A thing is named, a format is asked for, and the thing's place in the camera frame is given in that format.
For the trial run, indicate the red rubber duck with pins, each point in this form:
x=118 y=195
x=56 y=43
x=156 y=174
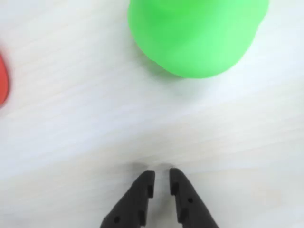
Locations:
x=3 y=80

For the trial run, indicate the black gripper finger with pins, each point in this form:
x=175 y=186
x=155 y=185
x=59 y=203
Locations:
x=133 y=202
x=187 y=202

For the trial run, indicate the green rubber duck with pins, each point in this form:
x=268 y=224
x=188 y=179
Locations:
x=194 y=35

